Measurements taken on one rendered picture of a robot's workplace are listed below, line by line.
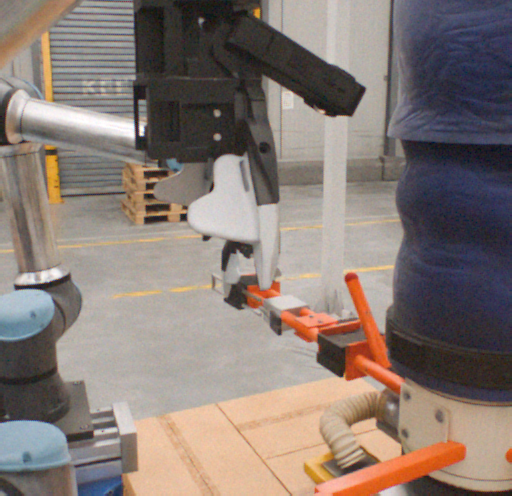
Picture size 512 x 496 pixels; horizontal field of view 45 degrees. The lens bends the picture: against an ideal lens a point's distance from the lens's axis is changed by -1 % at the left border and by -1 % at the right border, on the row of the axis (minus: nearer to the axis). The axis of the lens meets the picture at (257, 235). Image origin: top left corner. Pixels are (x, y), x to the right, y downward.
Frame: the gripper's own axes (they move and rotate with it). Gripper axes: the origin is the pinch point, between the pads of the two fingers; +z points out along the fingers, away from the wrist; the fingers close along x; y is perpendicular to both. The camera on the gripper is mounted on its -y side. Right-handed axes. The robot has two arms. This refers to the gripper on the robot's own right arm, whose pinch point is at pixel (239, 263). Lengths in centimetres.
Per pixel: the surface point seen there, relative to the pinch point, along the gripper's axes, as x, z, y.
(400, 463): -6.7, 26.1, -20.2
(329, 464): -25, 38, -21
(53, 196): -936, 142, -6
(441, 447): -7.8, 26.1, -26.3
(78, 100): -986, 0, -55
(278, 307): -57, 26, -26
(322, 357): -39, 28, -26
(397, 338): -13.0, 14.5, -23.1
